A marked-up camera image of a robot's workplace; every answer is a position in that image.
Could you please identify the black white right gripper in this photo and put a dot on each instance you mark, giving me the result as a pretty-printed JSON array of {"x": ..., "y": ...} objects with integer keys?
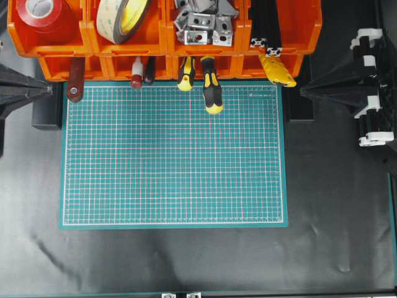
[{"x": 374, "y": 114}]

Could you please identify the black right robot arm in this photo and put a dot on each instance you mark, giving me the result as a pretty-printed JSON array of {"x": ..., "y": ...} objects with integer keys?
[{"x": 340, "y": 86}]

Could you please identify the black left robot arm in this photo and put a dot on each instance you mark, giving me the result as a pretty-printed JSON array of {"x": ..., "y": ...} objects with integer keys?
[{"x": 18, "y": 90}]

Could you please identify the black rack base left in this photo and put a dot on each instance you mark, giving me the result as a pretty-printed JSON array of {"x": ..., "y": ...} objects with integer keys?
[{"x": 47, "y": 112}]

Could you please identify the yellow utility knife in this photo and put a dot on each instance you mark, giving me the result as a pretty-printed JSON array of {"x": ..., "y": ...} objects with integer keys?
[{"x": 276, "y": 71}]

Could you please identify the black aluminium profile right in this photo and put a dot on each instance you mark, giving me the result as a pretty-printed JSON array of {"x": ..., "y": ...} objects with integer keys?
[{"x": 272, "y": 29}]

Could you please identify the black aluminium profile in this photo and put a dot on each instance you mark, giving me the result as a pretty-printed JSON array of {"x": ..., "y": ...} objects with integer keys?
[
  {"x": 272, "y": 29},
  {"x": 258, "y": 16}
]

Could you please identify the upper orange bin profiles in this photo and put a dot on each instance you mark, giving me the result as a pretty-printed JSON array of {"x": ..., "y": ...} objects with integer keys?
[{"x": 300, "y": 26}]

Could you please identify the lower orange bin knife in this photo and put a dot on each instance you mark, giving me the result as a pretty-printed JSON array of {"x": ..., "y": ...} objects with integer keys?
[{"x": 252, "y": 68}]

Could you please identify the lower orange bin screwdrivers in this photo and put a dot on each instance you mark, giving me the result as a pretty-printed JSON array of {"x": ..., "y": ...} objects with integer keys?
[{"x": 227, "y": 67}]

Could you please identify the long yellow black screwdriver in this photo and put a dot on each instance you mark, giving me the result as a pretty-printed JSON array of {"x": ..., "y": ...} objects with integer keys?
[{"x": 212, "y": 90}]

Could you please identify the black aluminium profile left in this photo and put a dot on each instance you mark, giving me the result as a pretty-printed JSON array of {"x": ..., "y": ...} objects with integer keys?
[{"x": 258, "y": 16}]

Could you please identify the upper orange bin brackets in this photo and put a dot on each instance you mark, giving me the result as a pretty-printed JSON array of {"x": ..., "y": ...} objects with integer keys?
[{"x": 175, "y": 48}]

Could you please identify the short yellow black screwdriver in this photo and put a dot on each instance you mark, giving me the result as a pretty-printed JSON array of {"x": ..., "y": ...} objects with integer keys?
[{"x": 186, "y": 74}]

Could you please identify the green cutting mat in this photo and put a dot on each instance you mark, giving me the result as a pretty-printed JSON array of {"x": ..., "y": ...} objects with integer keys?
[{"x": 155, "y": 158}]

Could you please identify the upper orange bin tape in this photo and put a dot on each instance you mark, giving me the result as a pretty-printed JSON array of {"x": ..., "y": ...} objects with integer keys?
[{"x": 149, "y": 39}]

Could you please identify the lower orange bin bottles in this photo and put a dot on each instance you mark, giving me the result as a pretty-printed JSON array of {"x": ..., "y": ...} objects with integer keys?
[{"x": 119, "y": 68}]

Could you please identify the cream double-sided tape roll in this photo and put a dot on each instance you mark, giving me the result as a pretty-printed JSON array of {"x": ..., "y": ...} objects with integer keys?
[{"x": 117, "y": 21}]

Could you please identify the upper orange bin far left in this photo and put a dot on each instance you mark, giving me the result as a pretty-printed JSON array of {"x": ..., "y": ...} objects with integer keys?
[{"x": 71, "y": 39}]

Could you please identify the orange bin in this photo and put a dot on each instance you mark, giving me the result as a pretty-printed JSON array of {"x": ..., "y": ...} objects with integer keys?
[
  {"x": 56, "y": 68},
  {"x": 71, "y": 39}
]

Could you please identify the lower orange bin far left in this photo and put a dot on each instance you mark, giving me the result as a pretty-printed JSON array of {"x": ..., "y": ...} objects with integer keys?
[{"x": 56, "y": 68}]

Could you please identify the red tape roll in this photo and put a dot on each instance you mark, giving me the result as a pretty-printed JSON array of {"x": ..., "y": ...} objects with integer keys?
[{"x": 45, "y": 16}]

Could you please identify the grey corner bracket front right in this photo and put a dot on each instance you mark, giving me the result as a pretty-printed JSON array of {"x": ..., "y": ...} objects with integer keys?
[{"x": 222, "y": 38}]

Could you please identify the grey corner bracket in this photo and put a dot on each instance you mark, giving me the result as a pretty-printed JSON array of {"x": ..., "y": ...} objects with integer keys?
[
  {"x": 201, "y": 21},
  {"x": 181, "y": 21},
  {"x": 223, "y": 8},
  {"x": 222, "y": 38},
  {"x": 195, "y": 37}
]

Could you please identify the grey corner bracket back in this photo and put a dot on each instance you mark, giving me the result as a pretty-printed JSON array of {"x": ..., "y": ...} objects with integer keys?
[{"x": 223, "y": 8}]

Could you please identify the grey corner bracket front left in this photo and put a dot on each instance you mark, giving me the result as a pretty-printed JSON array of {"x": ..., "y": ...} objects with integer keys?
[{"x": 195, "y": 37}]

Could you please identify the grey corner bracket middle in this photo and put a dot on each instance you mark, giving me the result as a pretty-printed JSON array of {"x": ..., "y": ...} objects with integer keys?
[{"x": 201, "y": 21}]

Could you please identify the grey corner bracket top left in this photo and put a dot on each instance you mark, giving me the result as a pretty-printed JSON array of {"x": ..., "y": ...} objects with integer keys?
[{"x": 181, "y": 21}]

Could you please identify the silver bracket bottom edge right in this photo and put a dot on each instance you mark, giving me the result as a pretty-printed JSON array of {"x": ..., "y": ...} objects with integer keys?
[{"x": 194, "y": 295}]

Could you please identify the silver bracket edge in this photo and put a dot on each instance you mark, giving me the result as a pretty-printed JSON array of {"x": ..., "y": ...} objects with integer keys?
[
  {"x": 168, "y": 295},
  {"x": 194, "y": 295}
]

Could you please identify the silver bracket bottom edge left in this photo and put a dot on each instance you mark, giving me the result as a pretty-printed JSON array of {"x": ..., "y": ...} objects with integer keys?
[{"x": 168, "y": 295}]

